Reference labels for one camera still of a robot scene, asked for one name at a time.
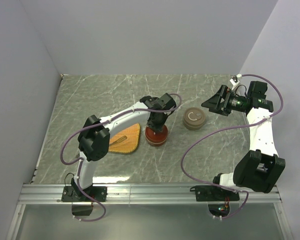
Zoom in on aluminium frame rail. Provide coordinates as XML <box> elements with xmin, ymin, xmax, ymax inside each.
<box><xmin>7</xmin><ymin>182</ymin><xmax>294</xmax><ymax>240</ymax></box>

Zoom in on metal tongs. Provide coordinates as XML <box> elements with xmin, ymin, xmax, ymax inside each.
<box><xmin>108</xmin><ymin>135</ymin><xmax>128</xmax><ymax>154</ymax></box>

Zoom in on brown-sided metal tin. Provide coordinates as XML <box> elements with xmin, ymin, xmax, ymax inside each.
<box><xmin>183</xmin><ymin>122</ymin><xmax>203</xmax><ymax>131</ymax></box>

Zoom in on purple cable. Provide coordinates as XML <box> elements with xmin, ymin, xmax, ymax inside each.
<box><xmin>59</xmin><ymin>93</ymin><xmax>183</xmax><ymax>222</ymax></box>
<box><xmin>180</xmin><ymin>73</ymin><xmax>284</xmax><ymax>220</ymax></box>

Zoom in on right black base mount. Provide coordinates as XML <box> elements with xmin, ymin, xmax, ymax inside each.
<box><xmin>189</xmin><ymin>185</ymin><xmax>240</xmax><ymax>219</ymax></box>

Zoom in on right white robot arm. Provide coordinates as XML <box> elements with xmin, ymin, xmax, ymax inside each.
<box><xmin>201</xmin><ymin>81</ymin><xmax>286</xmax><ymax>200</ymax></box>

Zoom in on brown round lid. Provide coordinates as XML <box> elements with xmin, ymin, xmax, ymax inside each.
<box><xmin>183</xmin><ymin>107</ymin><xmax>206</xmax><ymax>126</ymax></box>

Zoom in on woven bamboo tray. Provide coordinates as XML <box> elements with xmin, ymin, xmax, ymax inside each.
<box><xmin>109</xmin><ymin>123</ymin><xmax>141</xmax><ymax>154</ymax></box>

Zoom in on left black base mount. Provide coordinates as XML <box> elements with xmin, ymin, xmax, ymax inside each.
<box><xmin>61</xmin><ymin>173</ymin><xmax>108</xmax><ymax>219</ymax></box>

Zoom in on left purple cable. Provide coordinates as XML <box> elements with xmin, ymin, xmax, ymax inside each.
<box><xmin>59</xmin><ymin>93</ymin><xmax>183</xmax><ymax>222</ymax></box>

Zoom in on red-sided metal tin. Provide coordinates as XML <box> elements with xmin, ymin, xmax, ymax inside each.
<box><xmin>145</xmin><ymin>135</ymin><xmax>168</xmax><ymax>147</ymax></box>

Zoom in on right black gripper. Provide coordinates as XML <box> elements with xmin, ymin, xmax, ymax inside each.
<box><xmin>201</xmin><ymin>84</ymin><xmax>246</xmax><ymax>117</ymax></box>

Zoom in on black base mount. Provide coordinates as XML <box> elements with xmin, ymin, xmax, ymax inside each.
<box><xmin>189</xmin><ymin>185</ymin><xmax>240</xmax><ymax>219</ymax></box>
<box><xmin>61</xmin><ymin>173</ymin><xmax>108</xmax><ymax>219</ymax></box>

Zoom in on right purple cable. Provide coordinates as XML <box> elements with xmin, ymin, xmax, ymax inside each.
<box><xmin>180</xmin><ymin>73</ymin><xmax>284</xmax><ymax>220</ymax></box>

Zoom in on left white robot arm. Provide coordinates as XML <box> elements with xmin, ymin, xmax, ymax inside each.
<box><xmin>73</xmin><ymin>93</ymin><xmax>180</xmax><ymax>201</ymax></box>

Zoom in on red round lid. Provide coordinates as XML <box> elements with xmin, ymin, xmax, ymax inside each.
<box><xmin>145</xmin><ymin>125</ymin><xmax>168</xmax><ymax>137</ymax></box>

